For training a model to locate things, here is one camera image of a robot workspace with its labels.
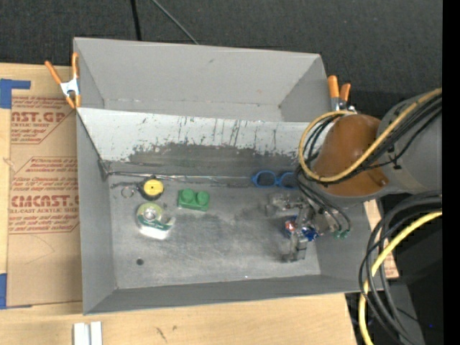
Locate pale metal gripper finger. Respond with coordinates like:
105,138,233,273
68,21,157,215
265,193,308,218
281,226,310,264

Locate blue and red small packet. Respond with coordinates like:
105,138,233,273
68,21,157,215
285,218,318,242

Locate blue sunglasses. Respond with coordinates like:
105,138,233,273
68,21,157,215
250,170,301,189

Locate grey metal bin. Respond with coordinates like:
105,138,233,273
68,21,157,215
73,37,373,316

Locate green toy building block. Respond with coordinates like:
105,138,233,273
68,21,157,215
177,188,211,213

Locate yellow and black tape measure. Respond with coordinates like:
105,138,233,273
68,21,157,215
120,178,165,201

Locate green and white tape dispenser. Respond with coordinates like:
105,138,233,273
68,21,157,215
135,201,177,242

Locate brown cardboard board red print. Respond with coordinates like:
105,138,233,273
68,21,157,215
0,62,84,309

